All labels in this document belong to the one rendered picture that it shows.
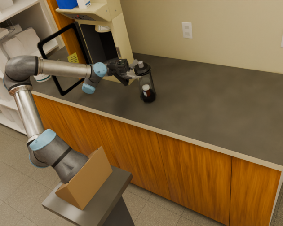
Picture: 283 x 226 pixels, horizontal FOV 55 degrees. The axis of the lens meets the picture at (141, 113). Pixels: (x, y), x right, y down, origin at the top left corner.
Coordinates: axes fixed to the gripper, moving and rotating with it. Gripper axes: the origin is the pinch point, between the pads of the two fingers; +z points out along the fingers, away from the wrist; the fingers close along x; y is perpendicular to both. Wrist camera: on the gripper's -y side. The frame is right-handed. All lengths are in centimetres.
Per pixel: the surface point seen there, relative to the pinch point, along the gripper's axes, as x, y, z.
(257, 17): 37, 8, 63
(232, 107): -7, -22, 50
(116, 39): 19.6, 10.4, -19.0
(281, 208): -20, -115, 87
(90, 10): 13.5, 33.2, -25.4
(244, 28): 38, 0, 56
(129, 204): -31, -114, -29
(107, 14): 18.8, 27.4, -19.0
